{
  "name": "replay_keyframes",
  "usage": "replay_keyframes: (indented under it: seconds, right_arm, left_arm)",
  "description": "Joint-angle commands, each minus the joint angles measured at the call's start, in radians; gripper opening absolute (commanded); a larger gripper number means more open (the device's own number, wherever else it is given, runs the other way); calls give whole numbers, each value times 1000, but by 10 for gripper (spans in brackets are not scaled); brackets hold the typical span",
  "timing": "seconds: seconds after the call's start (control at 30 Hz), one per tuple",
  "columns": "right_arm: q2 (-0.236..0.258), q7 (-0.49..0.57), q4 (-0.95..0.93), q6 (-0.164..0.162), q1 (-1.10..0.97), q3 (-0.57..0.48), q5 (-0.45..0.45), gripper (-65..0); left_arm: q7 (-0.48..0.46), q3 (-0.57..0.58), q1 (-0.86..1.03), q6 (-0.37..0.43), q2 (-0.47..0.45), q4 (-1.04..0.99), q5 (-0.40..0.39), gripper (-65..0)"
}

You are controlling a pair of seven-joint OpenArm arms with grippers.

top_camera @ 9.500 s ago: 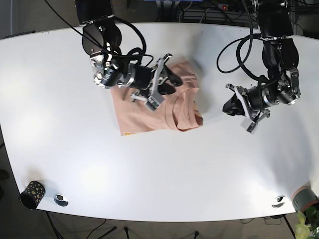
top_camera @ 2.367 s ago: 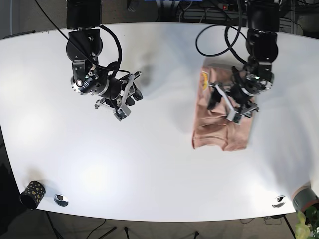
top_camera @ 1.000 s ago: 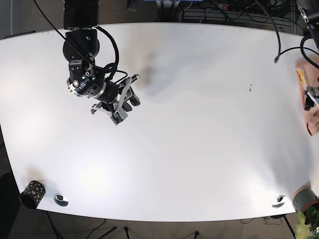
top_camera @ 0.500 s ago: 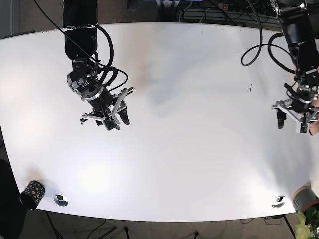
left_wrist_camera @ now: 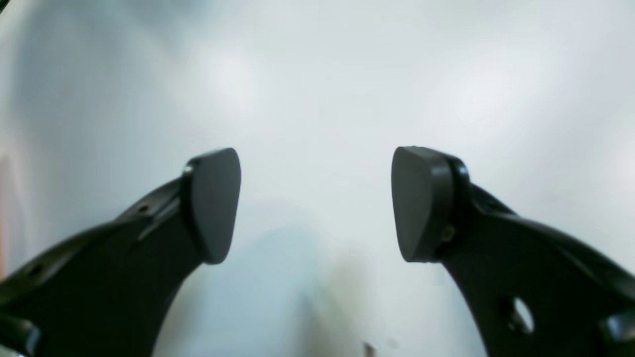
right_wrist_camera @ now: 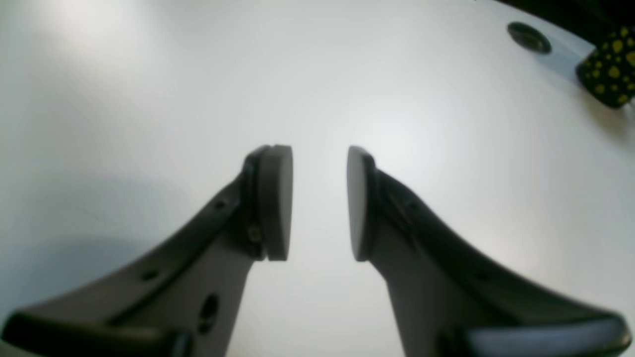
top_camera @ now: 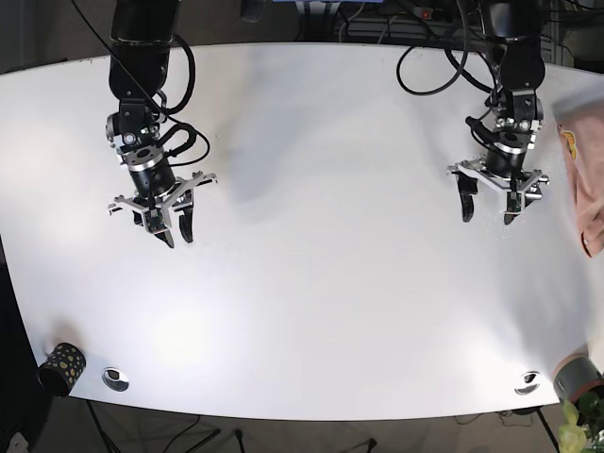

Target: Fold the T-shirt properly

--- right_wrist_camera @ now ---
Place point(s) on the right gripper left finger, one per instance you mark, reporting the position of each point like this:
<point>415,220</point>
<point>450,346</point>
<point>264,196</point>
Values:
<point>182,298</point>

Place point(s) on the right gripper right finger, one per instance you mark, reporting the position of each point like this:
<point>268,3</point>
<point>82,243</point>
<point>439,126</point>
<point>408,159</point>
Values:
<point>451,300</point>

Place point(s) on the black gold-dotted cup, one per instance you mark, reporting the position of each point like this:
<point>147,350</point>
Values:
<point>608,72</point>

